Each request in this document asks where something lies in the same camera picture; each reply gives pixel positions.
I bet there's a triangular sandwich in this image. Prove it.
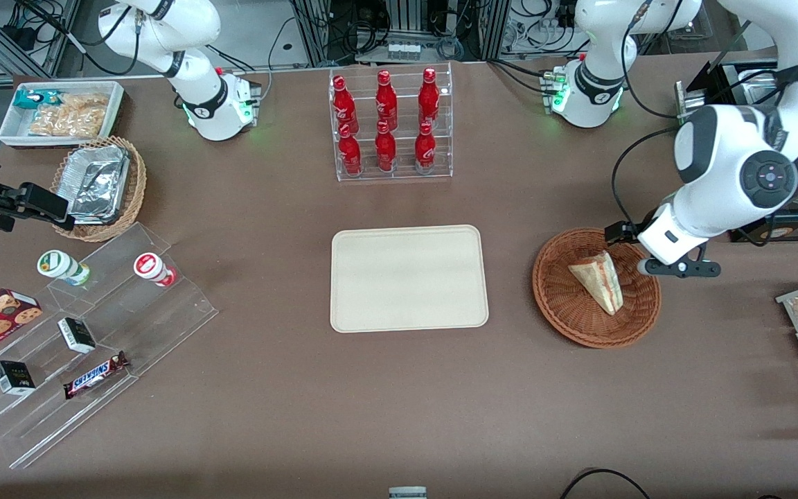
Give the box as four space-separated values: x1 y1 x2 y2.
568 250 625 316

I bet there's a light wicker basket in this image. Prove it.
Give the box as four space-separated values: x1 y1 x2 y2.
50 136 148 243

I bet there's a brown wicker basket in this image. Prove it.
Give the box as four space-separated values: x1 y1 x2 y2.
532 228 662 349

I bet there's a beige plastic tray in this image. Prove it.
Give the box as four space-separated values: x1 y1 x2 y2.
330 225 490 334

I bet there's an aluminium foil container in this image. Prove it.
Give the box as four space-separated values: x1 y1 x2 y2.
65 145 131 225

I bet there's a green lid yogurt cup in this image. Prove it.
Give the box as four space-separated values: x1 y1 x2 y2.
37 249 92 287

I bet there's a white rectangular snack bin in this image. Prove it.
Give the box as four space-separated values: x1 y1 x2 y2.
0 80 125 148

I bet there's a clear bag of chips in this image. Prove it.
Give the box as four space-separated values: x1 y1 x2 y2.
28 93 110 138

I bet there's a teal snack packet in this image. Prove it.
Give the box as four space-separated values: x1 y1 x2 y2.
13 89 65 111

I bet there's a red lid yogurt cup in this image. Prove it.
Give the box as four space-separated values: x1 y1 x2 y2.
133 252 179 288

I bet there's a small black white box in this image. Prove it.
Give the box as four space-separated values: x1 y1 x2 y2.
57 317 97 355

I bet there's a black food warmer appliance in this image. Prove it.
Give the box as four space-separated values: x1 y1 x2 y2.
675 58 798 243

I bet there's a clear acrylic stepped display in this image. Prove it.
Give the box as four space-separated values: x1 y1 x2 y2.
0 221 220 470

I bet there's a snickers chocolate bar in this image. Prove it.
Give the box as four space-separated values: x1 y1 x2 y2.
62 351 130 400

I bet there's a red drink bottle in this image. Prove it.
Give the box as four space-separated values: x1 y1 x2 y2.
414 122 437 176
337 123 364 177
418 67 441 129
375 120 398 173
332 75 360 134
375 70 399 131

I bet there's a clear acrylic bottle rack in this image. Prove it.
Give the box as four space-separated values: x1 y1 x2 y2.
329 62 454 183

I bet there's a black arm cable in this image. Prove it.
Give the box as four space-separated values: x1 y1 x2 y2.
605 0 753 245

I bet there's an aluminium frame post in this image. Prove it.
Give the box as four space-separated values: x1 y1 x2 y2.
0 0 82 78

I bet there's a black floor cable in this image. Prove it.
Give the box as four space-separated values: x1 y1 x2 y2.
558 469 651 499

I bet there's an aluminium frame rack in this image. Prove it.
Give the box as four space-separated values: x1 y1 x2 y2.
290 0 512 64

